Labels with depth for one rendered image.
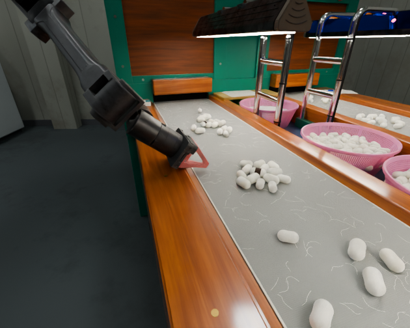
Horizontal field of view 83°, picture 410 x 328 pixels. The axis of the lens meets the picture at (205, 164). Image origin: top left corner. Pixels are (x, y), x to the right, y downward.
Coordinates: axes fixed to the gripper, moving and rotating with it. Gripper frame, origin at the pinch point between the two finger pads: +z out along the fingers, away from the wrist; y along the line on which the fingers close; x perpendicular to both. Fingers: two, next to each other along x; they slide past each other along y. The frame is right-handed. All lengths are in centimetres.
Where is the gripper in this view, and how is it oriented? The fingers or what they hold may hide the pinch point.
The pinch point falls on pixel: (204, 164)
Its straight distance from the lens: 56.3
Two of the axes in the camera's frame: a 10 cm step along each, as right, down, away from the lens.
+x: -6.0, 7.8, 1.9
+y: -3.2, -4.5, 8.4
